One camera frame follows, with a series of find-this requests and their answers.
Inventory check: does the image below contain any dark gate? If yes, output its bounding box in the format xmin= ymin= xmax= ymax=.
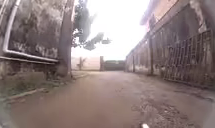
xmin=103 ymin=59 xmax=126 ymax=72

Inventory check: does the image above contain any brown dirt road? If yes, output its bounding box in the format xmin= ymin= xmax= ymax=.
xmin=0 ymin=69 xmax=215 ymax=128

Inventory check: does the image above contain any tree with thick trunk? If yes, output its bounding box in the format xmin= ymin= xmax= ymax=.
xmin=56 ymin=0 xmax=113 ymax=80

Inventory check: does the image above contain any pale building with roof overhang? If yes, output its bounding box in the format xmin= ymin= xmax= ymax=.
xmin=139 ymin=0 xmax=183 ymax=32

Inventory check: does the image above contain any metal bar railing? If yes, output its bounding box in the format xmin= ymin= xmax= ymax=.
xmin=162 ymin=29 xmax=215 ymax=89

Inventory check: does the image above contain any weedy verge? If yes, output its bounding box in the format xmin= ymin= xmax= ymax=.
xmin=0 ymin=71 xmax=90 ymax=101

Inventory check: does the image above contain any stained building with grey pipes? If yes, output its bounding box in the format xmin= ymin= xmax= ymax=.
xmin=0 ymin=0 xmax=68 ymax=80

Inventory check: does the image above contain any concrete kerb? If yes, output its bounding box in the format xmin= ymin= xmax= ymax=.
xmin=0 ymin=87 xmax=50 ymax=103

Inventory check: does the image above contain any gate post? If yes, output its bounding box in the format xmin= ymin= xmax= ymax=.
xmin=99 ymin=55 xmax=106 ymax=72

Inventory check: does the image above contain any pale low wall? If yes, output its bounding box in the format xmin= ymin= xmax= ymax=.
xmin=70 ymin=56 xmax=102 ymax=72

